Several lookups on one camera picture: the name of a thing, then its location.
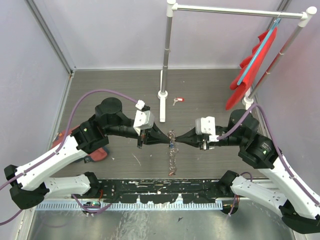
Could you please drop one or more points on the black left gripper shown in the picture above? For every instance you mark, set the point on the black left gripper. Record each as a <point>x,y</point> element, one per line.
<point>156,135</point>

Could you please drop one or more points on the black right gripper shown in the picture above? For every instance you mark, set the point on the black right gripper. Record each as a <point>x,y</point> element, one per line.
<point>191,134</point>

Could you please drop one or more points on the metal disc with keyrings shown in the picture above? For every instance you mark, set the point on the metal disc with keyrings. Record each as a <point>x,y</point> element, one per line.
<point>172,154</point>

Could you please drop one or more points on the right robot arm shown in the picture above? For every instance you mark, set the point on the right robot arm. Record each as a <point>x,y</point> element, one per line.
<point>297,204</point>

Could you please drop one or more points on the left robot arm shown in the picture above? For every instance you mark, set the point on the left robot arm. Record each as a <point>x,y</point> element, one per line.
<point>33,182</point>

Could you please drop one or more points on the key with red tag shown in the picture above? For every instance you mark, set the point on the key with red tag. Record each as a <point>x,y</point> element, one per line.
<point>178,99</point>

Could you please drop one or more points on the red cloth on hanger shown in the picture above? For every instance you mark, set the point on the red cloth on hanger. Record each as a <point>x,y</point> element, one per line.
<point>249,68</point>

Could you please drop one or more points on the white clothes rack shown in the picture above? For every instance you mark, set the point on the white clothes rack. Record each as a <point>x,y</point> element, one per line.
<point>172,6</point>

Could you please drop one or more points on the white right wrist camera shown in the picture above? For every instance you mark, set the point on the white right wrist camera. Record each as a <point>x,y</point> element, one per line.
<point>207,126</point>

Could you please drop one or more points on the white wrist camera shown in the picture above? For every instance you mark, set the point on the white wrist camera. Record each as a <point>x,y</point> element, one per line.
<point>144,118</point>
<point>207,126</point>

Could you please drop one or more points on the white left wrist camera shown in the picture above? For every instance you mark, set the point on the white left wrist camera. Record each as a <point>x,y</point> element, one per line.
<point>144,118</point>

